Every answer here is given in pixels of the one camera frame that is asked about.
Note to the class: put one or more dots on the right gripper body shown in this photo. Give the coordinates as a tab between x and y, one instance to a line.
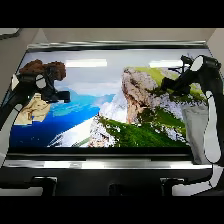
174	85

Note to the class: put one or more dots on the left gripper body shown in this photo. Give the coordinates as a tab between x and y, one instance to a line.
60	96

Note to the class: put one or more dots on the beige garment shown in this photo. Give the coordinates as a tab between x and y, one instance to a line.
36	110

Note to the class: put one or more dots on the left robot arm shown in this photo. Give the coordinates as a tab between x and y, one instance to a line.
24	90

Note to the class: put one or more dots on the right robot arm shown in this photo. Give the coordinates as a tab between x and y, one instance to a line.
216	110

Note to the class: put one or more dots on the brown garment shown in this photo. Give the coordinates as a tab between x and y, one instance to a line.
50	69

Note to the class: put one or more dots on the grey garment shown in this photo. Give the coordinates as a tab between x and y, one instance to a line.
196	133

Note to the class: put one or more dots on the silver frame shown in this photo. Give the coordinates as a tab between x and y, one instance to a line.
100	164

